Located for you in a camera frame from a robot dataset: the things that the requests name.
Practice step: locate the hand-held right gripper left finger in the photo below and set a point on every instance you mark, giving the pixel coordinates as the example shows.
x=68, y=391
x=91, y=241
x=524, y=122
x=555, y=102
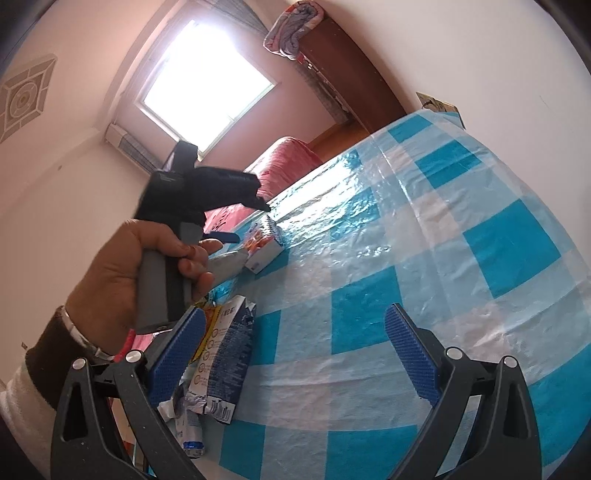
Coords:
x=180, y=353

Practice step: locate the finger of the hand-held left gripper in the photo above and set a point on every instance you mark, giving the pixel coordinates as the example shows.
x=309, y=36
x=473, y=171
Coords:
x=231, y=187
x=221, y=237

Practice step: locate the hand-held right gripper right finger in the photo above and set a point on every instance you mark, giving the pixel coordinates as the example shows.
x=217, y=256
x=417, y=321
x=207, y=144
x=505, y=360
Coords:
x=411, y=355

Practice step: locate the silver wrapper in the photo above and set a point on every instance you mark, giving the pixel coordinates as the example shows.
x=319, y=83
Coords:
x=228, y=265

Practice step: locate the small white orange box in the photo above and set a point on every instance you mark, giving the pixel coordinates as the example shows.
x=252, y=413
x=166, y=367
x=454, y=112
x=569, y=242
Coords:
x=265, y=251

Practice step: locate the blue carton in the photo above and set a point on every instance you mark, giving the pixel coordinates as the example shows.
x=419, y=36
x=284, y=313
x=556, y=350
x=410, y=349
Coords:
x=231, y=355

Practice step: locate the white blue wrapper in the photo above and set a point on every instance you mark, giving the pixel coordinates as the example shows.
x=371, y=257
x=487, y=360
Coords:
x=189, y=415

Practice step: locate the person's left forearm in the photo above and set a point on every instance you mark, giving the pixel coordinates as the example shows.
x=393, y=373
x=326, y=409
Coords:
x=27, y=406

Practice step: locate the person's left hand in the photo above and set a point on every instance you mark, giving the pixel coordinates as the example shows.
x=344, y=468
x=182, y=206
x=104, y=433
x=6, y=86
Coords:
x=106, y=277

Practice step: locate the bed with pink bedspread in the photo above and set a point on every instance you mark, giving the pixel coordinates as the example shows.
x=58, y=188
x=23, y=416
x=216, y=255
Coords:
x=286, y=161

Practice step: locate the air conditioner with checked cover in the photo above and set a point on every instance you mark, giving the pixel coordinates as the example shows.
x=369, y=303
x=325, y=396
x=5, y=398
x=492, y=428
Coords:
x=131, y=145

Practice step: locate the bright window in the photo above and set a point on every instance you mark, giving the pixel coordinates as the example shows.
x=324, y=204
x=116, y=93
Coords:
x=203, y=83

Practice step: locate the blue checked tablecloth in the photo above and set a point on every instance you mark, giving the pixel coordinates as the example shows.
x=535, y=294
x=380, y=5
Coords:
x=415, y=230

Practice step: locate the brown wooden cabinet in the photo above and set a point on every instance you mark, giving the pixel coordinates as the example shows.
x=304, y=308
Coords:
x=351, y=74

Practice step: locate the folded patterned blankets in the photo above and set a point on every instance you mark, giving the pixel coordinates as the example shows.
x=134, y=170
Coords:
x=291, y=27

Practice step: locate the square ceiling ornament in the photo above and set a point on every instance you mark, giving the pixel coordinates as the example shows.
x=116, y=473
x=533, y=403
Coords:
x=25, y=97

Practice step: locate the beige wall plate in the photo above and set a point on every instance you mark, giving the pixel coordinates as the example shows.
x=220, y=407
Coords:
x=436, y=104

